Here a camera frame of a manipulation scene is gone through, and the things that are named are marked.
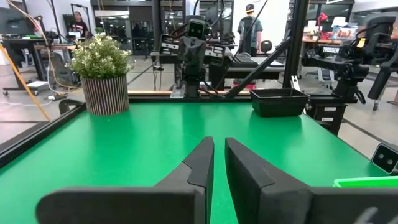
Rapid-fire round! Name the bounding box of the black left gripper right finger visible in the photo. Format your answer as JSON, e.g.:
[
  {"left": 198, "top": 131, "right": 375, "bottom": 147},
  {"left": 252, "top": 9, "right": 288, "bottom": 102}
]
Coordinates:
[{"left": 224, "top": 136, "right": 398, "bottom": 224}]

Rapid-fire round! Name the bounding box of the green plastic basket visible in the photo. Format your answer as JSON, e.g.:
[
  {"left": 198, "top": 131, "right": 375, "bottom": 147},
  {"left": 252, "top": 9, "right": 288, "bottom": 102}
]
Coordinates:
[{"left": 333, "top": 175, "right": 398, "bottom": 189}]

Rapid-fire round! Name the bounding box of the black office chair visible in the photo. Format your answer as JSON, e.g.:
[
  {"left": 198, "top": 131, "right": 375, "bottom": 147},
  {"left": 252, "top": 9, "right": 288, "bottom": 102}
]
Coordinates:
[{"left": 260, "top": 40, "right": 273, "bottom": 55}]

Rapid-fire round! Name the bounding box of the orange hanging cable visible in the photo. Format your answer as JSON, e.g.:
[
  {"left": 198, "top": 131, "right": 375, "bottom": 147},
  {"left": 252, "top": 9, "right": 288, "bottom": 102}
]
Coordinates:
[{"left": 0, "top": 43, "right": 52, "bottom": 122}]

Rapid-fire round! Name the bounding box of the black plastic basket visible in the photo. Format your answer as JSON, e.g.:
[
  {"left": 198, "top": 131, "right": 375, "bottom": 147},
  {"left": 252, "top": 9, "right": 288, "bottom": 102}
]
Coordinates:
[
  {"left": 249, "top": 88, "right": 310, "bottom": 101},
  {"left": 250, "top": 96, "right": 308, "bottom": 118}
]

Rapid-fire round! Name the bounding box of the person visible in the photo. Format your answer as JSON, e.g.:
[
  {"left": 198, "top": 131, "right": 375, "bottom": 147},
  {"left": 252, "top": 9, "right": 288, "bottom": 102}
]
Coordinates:
[
  {"left": 68, "top": 11, "right": 90, "bottom": 39},
  {"left": 237, "top": 3, "right": 264, "bottom": 57}
]

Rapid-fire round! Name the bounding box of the dark background table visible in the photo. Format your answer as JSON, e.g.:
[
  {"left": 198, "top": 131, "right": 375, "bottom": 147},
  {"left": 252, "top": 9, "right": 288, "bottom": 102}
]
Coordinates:
[{"left": 208, "top": 53, "right": 285, "bottom": 91}]

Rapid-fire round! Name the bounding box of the black labelled equipment stand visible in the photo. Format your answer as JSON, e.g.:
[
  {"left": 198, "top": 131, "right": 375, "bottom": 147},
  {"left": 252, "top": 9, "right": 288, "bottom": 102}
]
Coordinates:
[{"left": 306, "top": 96, "right": 358, "bottom": 136}]

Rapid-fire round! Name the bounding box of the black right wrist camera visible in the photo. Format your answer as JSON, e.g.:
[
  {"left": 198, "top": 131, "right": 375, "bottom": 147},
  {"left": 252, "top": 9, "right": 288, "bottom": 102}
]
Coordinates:
[{"left": 187, "top": 18, "right": 208, "bottom": 40}]

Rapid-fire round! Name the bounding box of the dark monitor screen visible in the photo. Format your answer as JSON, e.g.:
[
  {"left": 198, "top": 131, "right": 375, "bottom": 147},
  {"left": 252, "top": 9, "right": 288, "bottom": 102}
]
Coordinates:
[{"left": 0, "top": 6, "right": 35, "bottom": 37}]

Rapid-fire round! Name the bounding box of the black aluminium table frame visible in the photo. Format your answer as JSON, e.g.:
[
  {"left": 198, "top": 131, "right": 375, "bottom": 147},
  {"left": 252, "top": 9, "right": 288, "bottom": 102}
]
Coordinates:
[{"left": 0, "top": 0, "right": 312, "bottom": 169}]

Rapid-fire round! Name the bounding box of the potted plant in ribbed pot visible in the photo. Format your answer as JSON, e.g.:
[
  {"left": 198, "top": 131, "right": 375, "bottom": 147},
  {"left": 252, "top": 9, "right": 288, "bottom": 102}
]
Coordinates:
[{"left": 68, "top": 33, "right": 133, "bottom": 116}]

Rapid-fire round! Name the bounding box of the black table-level camera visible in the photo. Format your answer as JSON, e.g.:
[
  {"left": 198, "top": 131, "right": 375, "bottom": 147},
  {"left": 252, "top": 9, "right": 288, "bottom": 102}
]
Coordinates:
[{"left": 371, "top": 142, "right": 398, "bottom": 175}]

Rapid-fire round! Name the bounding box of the black looped cable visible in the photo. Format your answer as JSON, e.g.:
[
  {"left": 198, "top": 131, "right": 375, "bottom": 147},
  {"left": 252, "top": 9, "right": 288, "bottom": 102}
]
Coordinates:
[{"left": 58, "top": 98, "right": 85, "bottom": 116}]

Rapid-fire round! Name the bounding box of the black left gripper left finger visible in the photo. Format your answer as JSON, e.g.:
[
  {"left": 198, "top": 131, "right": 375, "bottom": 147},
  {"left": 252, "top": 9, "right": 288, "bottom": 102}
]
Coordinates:
[{"left": 35, "top": 136, "right": 215, "bottom": 224}]

